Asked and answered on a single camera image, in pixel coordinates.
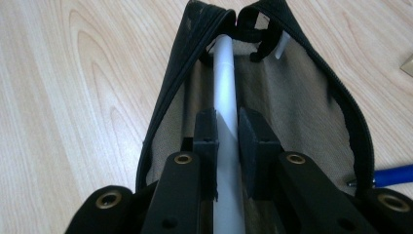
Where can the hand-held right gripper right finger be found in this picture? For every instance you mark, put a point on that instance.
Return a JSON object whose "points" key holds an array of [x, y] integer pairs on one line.
{"points": [[256, 146]]}

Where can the white pen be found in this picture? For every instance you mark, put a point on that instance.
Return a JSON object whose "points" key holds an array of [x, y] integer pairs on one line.
{"points": [[224, 84]]}

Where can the black pencil case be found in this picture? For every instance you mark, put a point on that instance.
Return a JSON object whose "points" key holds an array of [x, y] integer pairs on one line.
{"points": [[292, 107]]}

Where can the small beige eraser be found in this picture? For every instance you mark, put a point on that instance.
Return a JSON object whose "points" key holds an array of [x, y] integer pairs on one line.
{"points": [[407, 66]]}

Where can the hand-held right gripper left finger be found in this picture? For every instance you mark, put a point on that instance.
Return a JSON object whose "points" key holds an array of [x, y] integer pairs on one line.
{"points": [[206, 139]]}

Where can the blue pen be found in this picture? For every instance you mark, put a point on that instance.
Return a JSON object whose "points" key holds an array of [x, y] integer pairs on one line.
{"points": [[394, 176]]}

